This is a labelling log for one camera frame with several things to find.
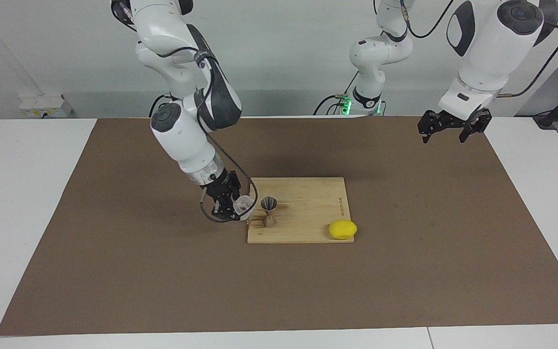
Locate brown paper table mat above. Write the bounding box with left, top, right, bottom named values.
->
left=0, top=115, right=558, bottom=336

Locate clear plastic cup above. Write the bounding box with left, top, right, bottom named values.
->
left=233, top=194, right=258, bottom=220

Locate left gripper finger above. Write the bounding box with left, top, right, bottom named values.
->
left=459, top=111, right=493, bottom=143
left=418, top=112, right=447, bottom=144

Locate yellow lemon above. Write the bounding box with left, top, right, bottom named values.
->
left=328, top=220, right=358, bottom=241

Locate black left base cable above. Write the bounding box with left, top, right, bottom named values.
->
left=313, top=72, right=358, bottom=116

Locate black base cable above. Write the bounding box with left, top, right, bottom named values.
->
left=313, top=72, right=358, bottom=116
left=149, top=95, right=171, bottom=118

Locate wooden cutting board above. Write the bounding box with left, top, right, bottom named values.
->
left=247, top=177, right=356, bottom=244

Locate white wall power strip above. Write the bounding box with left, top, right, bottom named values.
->
left=19, top=94, right=74, bottom=118

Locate black right base cable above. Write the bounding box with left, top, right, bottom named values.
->
left=149, top=95, right=171, bottom=118

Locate steel double jigger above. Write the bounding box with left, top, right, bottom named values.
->
left=260, top=196, right=279, bottom=228

